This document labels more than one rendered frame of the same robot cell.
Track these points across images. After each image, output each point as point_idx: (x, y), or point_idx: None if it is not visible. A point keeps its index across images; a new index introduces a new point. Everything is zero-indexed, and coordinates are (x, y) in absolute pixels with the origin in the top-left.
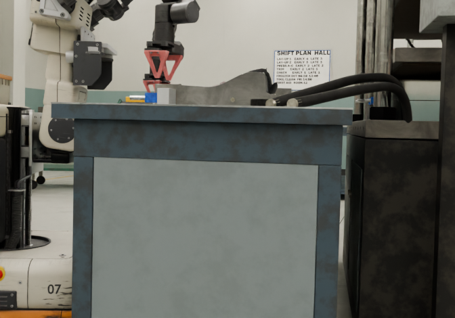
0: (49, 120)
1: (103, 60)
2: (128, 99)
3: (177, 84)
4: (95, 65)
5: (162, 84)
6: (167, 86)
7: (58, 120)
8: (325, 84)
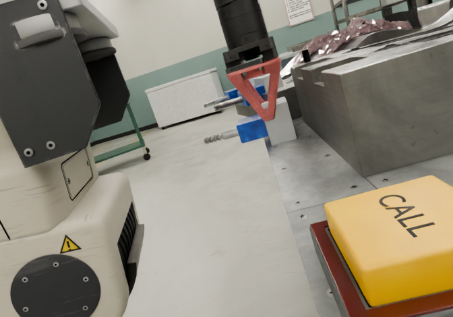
0: (7, 287)
1: (94, 57)
2: (395, 278)
3: (444, 45)
4: (67, 79)
5: (372, 68)
6: (398, 66)
7: (34, 277)
8: None
